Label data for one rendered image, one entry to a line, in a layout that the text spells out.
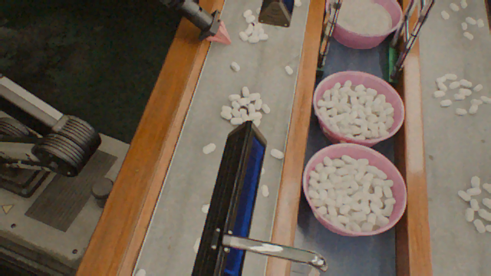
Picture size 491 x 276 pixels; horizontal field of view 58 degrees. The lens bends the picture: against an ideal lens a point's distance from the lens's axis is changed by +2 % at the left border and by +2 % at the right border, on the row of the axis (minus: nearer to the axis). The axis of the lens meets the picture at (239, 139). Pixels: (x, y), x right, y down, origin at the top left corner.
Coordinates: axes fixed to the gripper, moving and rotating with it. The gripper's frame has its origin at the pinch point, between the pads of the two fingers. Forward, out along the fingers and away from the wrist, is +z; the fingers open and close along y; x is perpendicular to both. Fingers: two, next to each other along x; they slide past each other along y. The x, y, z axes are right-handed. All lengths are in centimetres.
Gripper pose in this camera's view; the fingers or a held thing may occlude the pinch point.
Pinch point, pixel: (228, 42)
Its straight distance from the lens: 146.5
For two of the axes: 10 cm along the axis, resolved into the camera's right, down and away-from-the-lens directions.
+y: 1.9, -8.0, 5.7
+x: -6.7, 3.1, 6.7
